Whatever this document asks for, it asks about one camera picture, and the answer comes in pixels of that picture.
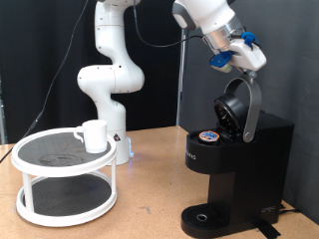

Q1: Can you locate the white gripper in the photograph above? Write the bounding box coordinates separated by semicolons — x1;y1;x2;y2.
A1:
228;37;268;80

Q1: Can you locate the K-cup coffee pod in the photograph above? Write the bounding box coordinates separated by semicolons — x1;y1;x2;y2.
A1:
198;129;221;144

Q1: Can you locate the black Keurig coffee machine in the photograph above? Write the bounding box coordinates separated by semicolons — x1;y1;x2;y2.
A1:
179;76;295;239

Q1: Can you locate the white ceramic mug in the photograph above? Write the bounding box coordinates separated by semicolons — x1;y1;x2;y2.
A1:
73;119;109;154

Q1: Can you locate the grey backdrop fabric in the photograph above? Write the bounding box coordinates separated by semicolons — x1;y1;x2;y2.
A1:
179;0;319;225

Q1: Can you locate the grey metal vertical pole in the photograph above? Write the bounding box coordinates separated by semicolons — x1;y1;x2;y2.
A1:
175;26;190;127

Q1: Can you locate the black tape strip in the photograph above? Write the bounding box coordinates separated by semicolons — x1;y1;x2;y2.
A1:
254;223;282;239

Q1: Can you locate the white two-tier turntable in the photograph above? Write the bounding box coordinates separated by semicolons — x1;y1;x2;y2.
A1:
10;127;119;228

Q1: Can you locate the black backdrop curtain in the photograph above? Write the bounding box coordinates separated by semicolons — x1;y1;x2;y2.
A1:
0;0;184;145

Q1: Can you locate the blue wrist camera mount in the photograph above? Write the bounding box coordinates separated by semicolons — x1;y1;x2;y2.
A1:
208;50;234;74

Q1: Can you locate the blue cable clip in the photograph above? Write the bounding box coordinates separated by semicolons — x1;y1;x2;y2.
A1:
240;31;261;48

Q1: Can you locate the black power cord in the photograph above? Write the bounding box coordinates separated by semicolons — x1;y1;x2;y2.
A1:
278;202;301;214

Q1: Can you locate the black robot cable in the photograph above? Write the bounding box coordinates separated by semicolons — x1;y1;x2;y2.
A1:
0;0;205;163

